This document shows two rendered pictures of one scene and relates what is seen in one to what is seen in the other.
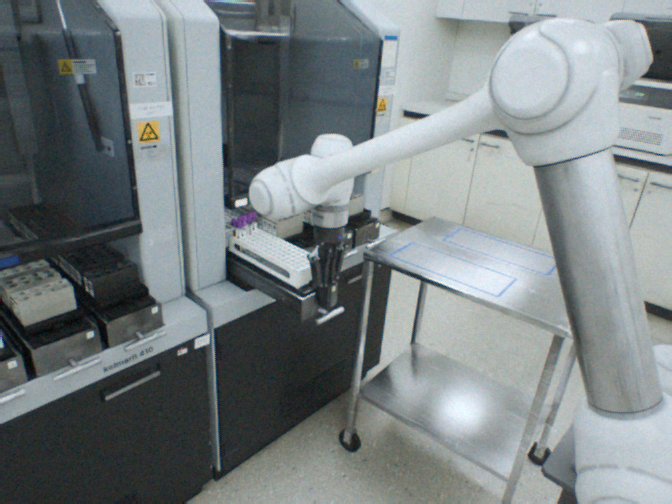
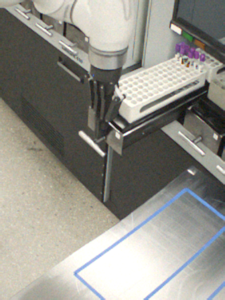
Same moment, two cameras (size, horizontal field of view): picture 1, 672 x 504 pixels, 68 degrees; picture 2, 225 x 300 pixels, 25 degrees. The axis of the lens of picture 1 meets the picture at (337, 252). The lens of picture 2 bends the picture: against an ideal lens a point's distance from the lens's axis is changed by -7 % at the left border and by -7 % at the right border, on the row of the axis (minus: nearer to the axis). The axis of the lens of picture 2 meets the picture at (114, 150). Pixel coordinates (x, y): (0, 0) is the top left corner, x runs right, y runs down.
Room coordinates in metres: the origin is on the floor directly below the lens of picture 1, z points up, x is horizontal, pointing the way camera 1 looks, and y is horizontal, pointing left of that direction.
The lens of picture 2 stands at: (1.25, -0.93, 1.69)
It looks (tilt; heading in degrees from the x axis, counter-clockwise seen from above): 46 degrees down; 95
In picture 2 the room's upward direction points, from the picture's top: 6 degrees clockwise
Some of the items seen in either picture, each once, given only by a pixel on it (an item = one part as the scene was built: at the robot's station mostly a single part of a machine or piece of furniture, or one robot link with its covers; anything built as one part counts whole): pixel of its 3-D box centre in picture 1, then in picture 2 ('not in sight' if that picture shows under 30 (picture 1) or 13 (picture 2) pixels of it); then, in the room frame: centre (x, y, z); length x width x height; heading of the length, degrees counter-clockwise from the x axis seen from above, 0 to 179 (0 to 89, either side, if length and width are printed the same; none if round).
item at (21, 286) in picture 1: (34, 292); not in sight; (0.94, 0.67, 0.85); 0.12 x 0.02 x 0.06; 139
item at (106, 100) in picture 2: (330, 263); (106, 100); (1.13, 0.01, 0.89); 0.04 x 0.01 x 0.11; 49
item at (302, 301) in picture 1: (244, 257); (189, 86); (1.34, 0.28, 0.78); 0.73 x 0.14 x 0.09; 49
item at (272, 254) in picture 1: (274, 257); (159, 86); (1.25, 0.17, 0.83); 0.30 x 0.10 x 0.06; 49
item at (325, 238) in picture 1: (328, 240); (105, 76); (1.12, 0.02, 0.96); 0.08 x 0.07 x 0.09; 139
